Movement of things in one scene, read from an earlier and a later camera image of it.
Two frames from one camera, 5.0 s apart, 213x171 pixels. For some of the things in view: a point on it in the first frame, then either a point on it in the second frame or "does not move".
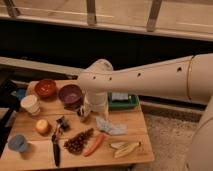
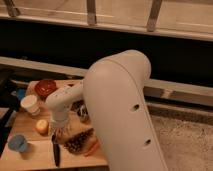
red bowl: (46, 88) does not move
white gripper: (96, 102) to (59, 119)
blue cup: (17, 142) does not move
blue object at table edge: (20, 93) does not move
